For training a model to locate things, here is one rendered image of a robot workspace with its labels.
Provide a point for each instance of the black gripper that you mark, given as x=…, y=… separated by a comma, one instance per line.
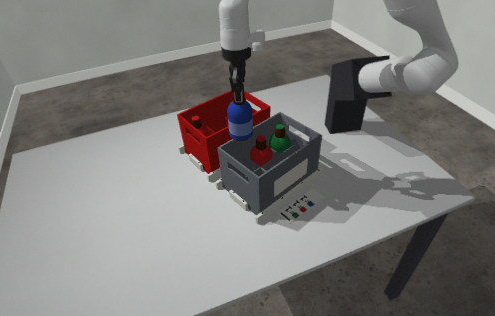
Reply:
x=237, y=70

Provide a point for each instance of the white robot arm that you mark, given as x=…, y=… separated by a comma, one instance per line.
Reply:
x=424, y=75

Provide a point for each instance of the grey paper strip with colored squares and marks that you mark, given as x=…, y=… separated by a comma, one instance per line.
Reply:
x=299, y=206

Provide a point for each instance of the blue bottle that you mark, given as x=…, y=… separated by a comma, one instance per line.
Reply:
x=240, y=119

